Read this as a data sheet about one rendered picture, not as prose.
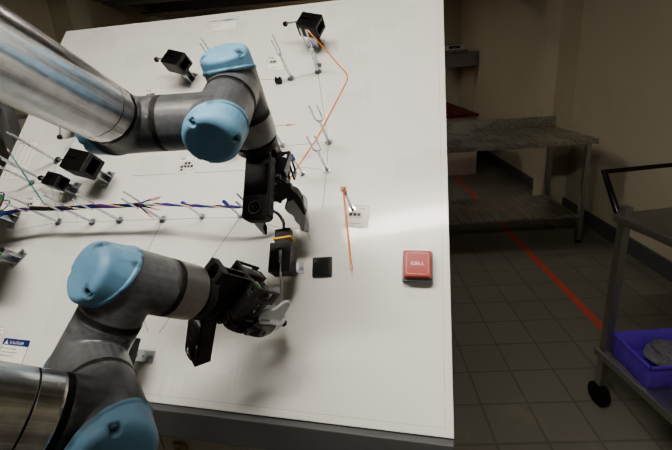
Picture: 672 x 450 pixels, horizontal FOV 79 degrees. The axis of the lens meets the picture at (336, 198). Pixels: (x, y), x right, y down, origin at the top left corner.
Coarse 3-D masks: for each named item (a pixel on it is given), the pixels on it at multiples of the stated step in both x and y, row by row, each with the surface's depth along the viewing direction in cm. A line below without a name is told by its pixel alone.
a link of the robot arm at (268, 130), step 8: (264, 120) 64; (272, 120) 66; (256, 128) 63; (264, 128) 64; (272, 128) 66; (248, 136) 64; (256, 136) 64; (264, 136) 65; (272, 136) 66; (248, 144) 64; (256, 144) 65; (264, 144) 65
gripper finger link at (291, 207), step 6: (306, 198) 80; (288, 204) 74; (294, 204) 74; (306, 204) 79; (288, 210) 75; (294, 210) 75; (300, 210) 75; (294, 216) 76; (300, 216) 76; (306, 216) 76; (300, 222) 77; (306, 222) 77; (306, 228) 78
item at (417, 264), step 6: (408, 252) 77; (414, 252) 76; (420, 252) 76; (426, 252) 76; (408, 258) 76; (414, 258) 76; (420, 258) 76; (426, 258) 75; (408, 264) 76; (414, 264) 75; (420, 264) 75; (426, 264) 75; (408, 270) 75; (414, 270) 75; (420, 270) 75; (426, 270) 75; (408, 276) 75; (414, 276) 75; (420, 276) 74; (426, 276) 74
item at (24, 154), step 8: (24, 144) 115; (32, 144) 114; (16, 152) 114; (24, 152) 114; (32, 152) 113; (16, 160) 113; (24, 160) 112; (8, 168) 112; (16, 168) 112; (24, 168) 111; (8, 176) 111; (16, 176) 110; (24, 176) 110
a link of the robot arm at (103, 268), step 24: (72, 264) 47; (96, 264) 44; (120, 264) 45; (144, 264) 48; (168, 264) 51; (72, 288) 45; (96, 288) 43; (120, 288) 45; (144, 288) 47; (168, 288) 50; (96, 312) 45; (120, 312) 46; (144, 312) 49; (168, 312) 51
